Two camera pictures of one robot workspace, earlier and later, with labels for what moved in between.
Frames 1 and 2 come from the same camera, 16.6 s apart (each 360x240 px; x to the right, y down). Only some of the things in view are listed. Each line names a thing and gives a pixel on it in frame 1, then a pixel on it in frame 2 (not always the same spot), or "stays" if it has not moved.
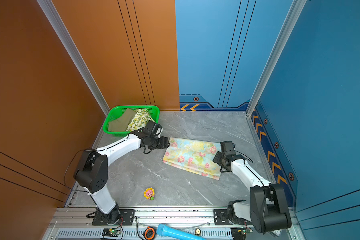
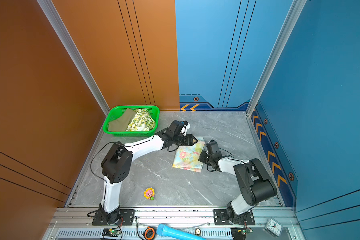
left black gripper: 164,142 to 189,140
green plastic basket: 117,111 stays
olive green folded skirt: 121,123 stays
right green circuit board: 247,231 stays
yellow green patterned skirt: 140,120 stays
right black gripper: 216,158 to 202,156
